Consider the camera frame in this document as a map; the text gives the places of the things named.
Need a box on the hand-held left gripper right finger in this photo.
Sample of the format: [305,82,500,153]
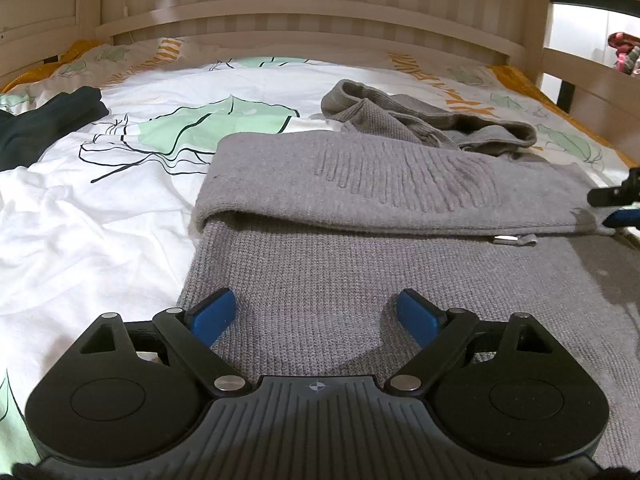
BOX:
[384,288,552,400]

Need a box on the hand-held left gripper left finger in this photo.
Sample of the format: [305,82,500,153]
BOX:
[72,287,253,398]

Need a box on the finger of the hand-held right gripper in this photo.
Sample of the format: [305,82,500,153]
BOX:
[587,166,640,209]
[602,206,640,232]

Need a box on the grey knit sweater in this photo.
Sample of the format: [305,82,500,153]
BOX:
[172,79,640,471]

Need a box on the pink and red bundle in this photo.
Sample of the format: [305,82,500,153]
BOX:
[607,31,640,77]

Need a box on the white leaf-print bed cover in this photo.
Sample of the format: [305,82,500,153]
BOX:
[0,37,636,466]

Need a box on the dark cloth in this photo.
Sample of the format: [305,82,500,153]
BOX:
[0,86,110,172]

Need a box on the cream wooden bed frame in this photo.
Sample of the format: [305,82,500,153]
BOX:
[0,0,640,116]

